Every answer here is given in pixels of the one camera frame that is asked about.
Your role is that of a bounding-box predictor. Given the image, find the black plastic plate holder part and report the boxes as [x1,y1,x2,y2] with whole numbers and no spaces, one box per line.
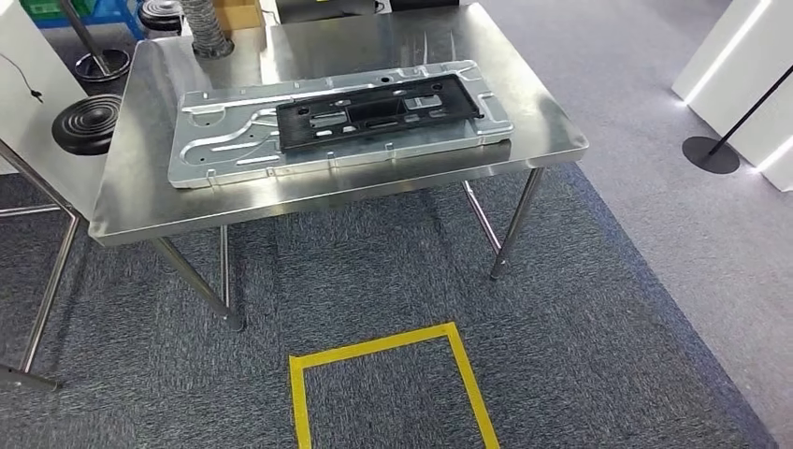
[275,74,484,153]

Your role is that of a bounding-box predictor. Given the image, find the stainless steel workbench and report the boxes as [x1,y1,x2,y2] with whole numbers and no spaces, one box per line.
[88,3,590,331]

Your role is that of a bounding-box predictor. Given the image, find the stamped sheet metal panel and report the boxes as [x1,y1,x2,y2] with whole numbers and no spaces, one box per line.
[166,60,515,190]

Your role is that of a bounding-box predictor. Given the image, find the cardboard box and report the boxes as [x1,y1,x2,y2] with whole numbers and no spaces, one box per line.
[211,0,265,32]

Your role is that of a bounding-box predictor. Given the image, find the black ribbed round base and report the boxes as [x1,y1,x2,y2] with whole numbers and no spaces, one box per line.
[137,0,184,32]
[50,94,123,156]

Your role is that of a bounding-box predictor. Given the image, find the stainless steel side table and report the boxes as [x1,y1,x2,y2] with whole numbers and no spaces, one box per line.
[0,138,85,392]

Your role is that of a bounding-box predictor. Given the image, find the white lit display block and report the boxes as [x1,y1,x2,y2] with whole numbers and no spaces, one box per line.
[670,0,793,194]

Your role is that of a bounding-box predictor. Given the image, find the green plastic crate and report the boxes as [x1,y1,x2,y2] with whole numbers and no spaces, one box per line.
[18,0,104,20]

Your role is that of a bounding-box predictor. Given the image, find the grey ribbed hose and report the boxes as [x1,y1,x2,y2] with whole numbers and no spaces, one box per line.
[180,0,236,60]

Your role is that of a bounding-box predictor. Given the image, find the black stanchion post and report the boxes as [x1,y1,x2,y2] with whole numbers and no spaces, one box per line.
[681,62,793,175]

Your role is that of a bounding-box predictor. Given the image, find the chrome stanchion post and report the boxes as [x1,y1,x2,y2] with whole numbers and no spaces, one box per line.
[58,0,133,83]

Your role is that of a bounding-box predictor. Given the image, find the blue metal frame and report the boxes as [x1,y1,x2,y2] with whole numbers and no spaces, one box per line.
[31,0,147,41]

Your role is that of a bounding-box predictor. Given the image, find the thin black wall cable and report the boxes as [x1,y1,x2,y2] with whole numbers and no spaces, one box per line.
[0,52,45,104]

